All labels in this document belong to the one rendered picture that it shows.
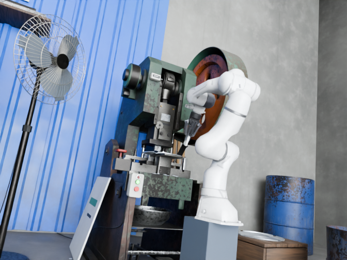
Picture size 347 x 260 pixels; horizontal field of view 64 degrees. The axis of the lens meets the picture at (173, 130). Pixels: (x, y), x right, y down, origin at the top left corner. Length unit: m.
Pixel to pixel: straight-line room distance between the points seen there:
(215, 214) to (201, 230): 0.09
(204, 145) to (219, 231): 0.38
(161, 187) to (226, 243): 0.66
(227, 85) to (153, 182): 0.81
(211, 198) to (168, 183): 0.60
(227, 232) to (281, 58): 3.96
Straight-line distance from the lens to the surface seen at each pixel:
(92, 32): 3.43
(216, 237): 1.29
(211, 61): 2.37
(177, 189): 1.89
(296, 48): 5.34
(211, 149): 1.29
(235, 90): 1.36
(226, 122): 1.32
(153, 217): 1.93
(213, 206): 1.28
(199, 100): 1.72
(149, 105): 1.96
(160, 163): 1.89
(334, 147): 5.01
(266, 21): 5.01
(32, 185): 3.03
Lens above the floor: 0.57
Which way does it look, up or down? 12 degrees up
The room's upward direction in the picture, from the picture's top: 7 degrees clockwise
